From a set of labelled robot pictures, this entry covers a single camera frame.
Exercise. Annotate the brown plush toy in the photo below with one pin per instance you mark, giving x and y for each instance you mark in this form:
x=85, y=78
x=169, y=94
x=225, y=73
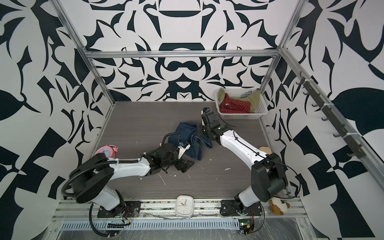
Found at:
x=279, y=206

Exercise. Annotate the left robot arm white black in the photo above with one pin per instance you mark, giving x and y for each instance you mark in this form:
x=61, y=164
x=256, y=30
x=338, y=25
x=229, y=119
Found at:
x=88, y=182

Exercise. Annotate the blue denim skirt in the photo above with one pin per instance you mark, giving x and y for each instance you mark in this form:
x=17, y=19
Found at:
x=188, y=132

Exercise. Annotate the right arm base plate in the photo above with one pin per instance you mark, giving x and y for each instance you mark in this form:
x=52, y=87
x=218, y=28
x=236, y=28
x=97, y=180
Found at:
x=237, y=208

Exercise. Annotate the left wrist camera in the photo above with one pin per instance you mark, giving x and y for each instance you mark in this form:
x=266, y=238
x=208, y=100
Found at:
x=182, y=148

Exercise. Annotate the white plastic laundry basket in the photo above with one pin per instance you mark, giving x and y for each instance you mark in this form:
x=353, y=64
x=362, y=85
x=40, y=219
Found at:
x=260, y=111

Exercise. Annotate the white square clock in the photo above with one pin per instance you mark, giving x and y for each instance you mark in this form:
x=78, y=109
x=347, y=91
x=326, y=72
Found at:
x=184, y=206

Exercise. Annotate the olive green skirt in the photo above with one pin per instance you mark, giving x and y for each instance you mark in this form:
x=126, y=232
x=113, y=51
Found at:
x=253, y=98

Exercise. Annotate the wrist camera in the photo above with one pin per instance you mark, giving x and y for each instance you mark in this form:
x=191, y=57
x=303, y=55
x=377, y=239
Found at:
x=182, y=148
x=205, y=110

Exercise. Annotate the pink alarm clock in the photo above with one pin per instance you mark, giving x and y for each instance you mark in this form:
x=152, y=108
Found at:
x=109, y=151

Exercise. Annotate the green circuit board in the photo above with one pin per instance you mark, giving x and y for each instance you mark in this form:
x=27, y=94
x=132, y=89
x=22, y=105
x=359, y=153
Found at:
x=246, y=226

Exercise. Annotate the white slotted cable duct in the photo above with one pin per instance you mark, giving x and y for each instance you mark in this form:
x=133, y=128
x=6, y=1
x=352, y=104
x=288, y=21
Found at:
x=186, y=224

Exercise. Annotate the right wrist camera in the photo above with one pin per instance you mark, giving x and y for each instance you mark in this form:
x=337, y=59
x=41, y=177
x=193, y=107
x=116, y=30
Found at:
x=205, y=110

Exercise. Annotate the red polka dot skirt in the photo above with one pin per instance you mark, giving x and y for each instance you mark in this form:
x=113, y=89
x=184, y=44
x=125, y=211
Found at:
x=228, y=105

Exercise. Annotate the grey wall hook rack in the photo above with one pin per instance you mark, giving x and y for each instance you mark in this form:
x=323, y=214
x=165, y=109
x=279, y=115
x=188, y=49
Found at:
x=334, y=116

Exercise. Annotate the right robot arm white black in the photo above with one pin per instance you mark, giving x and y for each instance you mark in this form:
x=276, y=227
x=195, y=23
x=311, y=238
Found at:
x=268, y=173

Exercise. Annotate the aluminium frame rail front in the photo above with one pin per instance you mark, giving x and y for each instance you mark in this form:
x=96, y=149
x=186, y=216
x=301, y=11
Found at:
x=165, y=209

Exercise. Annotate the aluminium frame crossbar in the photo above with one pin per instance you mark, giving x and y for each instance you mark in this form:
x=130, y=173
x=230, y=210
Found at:
x=180, y=54

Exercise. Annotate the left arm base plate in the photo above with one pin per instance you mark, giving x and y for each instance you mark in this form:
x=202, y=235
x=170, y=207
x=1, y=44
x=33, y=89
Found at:
x=127, y=210

